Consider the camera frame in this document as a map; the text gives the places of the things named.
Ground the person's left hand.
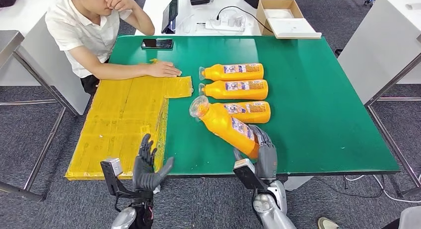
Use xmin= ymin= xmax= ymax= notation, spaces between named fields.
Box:
xmin=104 ymin=0 xmax=132 ymax=11

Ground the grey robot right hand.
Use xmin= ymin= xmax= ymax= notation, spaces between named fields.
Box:
xmin=233 ymin=125 xmax=279 ymax=183

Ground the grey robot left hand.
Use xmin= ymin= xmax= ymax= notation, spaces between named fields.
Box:
xmin=132 ymin=134 xmax=175 ymax=193

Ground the person's right hand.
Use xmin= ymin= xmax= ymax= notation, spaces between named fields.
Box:
xmin=144 ymin=61 xmax=183 ymax=78

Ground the orange detergent bottle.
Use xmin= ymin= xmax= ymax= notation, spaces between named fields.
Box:
xmin=210 ymin=101 xmax=272 ymax=125
xmin=189 ymin=95 xmax=261 ymax=159
xmin=199 ymin=79 xmax=269 ymax=101
xmin=199 ymin=63 xmax=265 ymax=81

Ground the black smartphone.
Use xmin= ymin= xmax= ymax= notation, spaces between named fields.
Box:
xmin=141 ymin=38 xmax=174 ymax=50

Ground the person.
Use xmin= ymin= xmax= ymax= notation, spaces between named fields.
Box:
xmin=44 ymin=0 xmax=183 ymax=96

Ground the black tablet on stand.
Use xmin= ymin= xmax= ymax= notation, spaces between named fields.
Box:
xmin=161 ymin=0 xmax=179 ymax=34

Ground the yellow plastic mat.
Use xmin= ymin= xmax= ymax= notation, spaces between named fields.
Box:
xmin=65 ymin=59 xmax=194 ymax=181

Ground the white table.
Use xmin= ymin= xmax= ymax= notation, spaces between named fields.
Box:
xmin=135 ymin=0 xmax=274 ymax=36
xmin=337 ymin=0 xmax=421 ymax=105
xmin=0 ymin=0 xmax=91 ymax=117

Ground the green top table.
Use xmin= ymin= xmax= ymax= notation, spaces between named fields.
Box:
xmin=108 ymin=35 xmax=401 ymax=193

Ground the white power strip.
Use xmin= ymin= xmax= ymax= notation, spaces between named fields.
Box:
xmin=205 ymin=16 xmax=247 ymax=33

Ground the person's shoe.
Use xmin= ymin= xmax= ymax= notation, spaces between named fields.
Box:
xmin=317 ymin=217 xmax=340 ymax=229

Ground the white foam insert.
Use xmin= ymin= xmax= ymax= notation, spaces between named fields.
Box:
xmin=264 ymin=8 xmax=294 ymax=19

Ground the white flat box lid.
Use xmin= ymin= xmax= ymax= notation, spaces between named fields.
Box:
xmin=267 ymin=17 xmax=322 ymax=40

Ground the brown cardboard box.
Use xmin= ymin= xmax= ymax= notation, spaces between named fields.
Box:
xmin=256 ymin=0 xmax=305 ymax=36

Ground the person's leg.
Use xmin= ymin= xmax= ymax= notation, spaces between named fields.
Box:
xmin=381 ymin=218 xmax=404 ymax=229

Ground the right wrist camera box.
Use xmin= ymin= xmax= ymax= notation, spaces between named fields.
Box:
xmin=232 ymin=158 xmax=267 ymax=191

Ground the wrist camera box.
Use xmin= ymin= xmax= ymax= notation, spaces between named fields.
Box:
xmin=99 ymin=157 xmax=137 ymax=199
xmin=232 ymin=158 xmax=267 ymax=191

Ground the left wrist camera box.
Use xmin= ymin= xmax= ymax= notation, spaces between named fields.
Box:
xmin=99 ymin=157 xmax=137 ymax=199

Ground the black power cable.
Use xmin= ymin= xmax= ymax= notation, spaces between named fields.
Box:
xmin=216 ymin=5 xmax=274 ymax=34

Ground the steel frame table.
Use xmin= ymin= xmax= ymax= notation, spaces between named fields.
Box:
xmin=364 ymin=33 xmax=421 ymax=199
xmin=0 ymin=30 xmax=80 ymax=203

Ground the white floor cable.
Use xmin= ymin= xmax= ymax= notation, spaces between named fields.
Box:
xmin=345 ymin=174 xmax=421 ymax=204

